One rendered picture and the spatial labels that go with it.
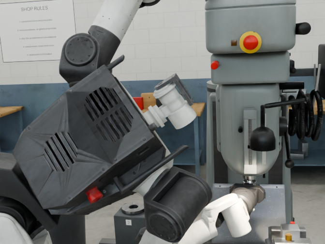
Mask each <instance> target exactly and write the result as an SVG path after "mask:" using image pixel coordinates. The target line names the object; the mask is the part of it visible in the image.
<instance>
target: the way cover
mask: <svg viewBox="0 0 325 244"><path fill-rule="evenodd" d="M232 185H234V183H213V184H212V202H213V201H215V200H217V199H219V198H221V197H223V196H225V195H228V194H229V189H230V186H232ZM256 185H258V184H256ZM260 186H262V187H263V188H264V190H265V192H266V198H265V199H264V200H263V201H261V202H260V203H257V204H256V206H255V207H254V211H252V213H251V214H250V216H249V217H250V219H249V220H248V222H249V224H250V226H251V231H250V232H249V233H247V234H246V235H244V236H241V237H237V238H235V237H232V235H231V233H230V231H229V228H228V226H227V224H226V222H225V220H224V221H223V223H222V224H221V226H220V227H218V228H216V229H217V232H218V235H217V236H216V237H214V238H212V239H211V243H221V244H222V243H223V244H225V243H227V244H265V239H267V238H268V227H270V226H281V224H286V206H285V185H284V184H260ZM269 196H270V197H269ZM255 237H256V238H255Z"/></svg>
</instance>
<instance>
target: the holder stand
mask: <svg viewBox="0 0 325 244"><path fill-rule="evenodd" d="M114 226H115V238H116V244H137V243H136V241H135V238H136V236H137V235H138V233H139V231H140V229H141V228H144V227H146V223H145V212H144V204H143V203H140V202H131V203H125V204H124V205H123V206H122V207H121V208H120V209H119V210H118V211H117V213H116V214H115V215H114Z"/></svg>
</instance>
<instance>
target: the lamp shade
mask: <svg viewBox="0 0 325 244"><path fill-rule="evenodd" d="M250 149H251V150H254V151H260V152H267V151H273V150H275V149H276V138H275V135H274V132H273V131H272V130H271V129H269V128H268V127H257V128H256V129H255V130H253V131H252V134H251V138H250Z"/></svg>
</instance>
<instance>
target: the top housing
mask: <svg viewBox="0 0 325 244"><path fill-rule="evenodd" d="M295 4H296V0H208V1H207V2H206V3H205V10H206V11H205V29H206V49H207V51H208V52H210V53H212V54H229V53H245V52H244V51H243V50H242V49H241V48H240V45H239V40H240V38H241V36H242V35H243V34H244V33H246V32H249V31H253V32H256V33H257V34H259V36H260V37H261V40H262V43H261V46H260V48H259V49H258V50H257V51H256V52H275V51H287V50H290V49H292V48H293V47H294V46H295V32H296V6H295ZM231 40H237V46H231Z"/></svg>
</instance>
